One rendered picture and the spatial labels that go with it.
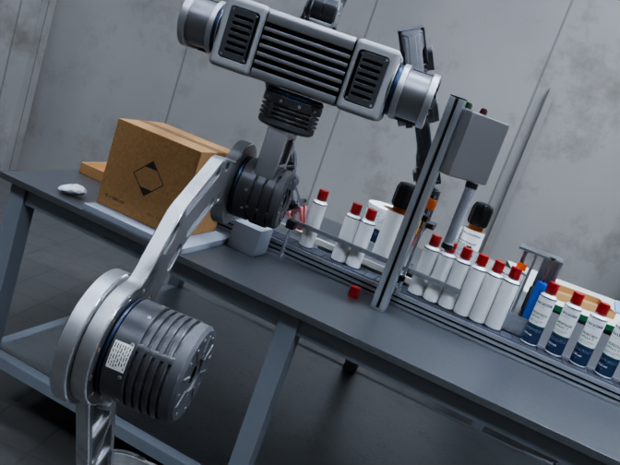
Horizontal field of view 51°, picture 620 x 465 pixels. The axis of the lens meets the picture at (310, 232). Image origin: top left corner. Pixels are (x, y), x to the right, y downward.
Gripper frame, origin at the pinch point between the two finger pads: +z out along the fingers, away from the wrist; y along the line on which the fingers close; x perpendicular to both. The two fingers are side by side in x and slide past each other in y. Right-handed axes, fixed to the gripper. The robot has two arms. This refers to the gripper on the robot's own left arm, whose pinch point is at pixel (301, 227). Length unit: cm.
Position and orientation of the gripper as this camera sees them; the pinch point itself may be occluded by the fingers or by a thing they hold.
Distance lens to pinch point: 222.9
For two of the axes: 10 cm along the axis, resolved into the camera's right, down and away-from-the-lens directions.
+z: 3.1, 9.5, -0.1
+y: 3.5, -1.0, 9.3
